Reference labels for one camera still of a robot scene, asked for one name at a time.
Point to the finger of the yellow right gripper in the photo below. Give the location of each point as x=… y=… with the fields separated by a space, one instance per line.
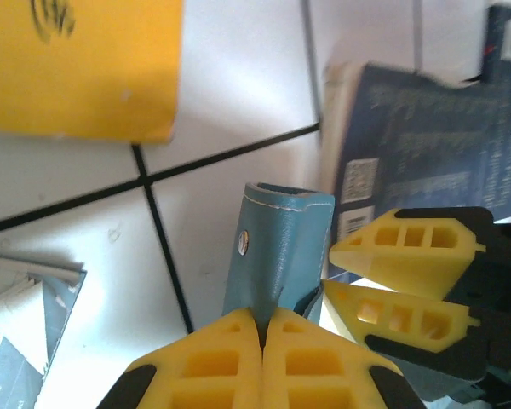
x=409 y=264
x=409 y=324

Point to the yellow book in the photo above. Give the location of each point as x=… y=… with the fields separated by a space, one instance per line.
x=89 y=72

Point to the teal snap wallet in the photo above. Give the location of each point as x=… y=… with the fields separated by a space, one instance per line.
x=289 y=238

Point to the dark blue book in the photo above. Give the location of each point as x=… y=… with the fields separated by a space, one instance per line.
x=494 y=64

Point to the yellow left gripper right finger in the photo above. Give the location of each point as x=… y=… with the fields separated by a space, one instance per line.
x=277 y=341

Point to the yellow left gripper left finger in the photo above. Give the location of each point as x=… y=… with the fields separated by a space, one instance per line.
x=174 y=362

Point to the grey-blue notebook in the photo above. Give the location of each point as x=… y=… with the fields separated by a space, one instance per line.
x=25 y=324

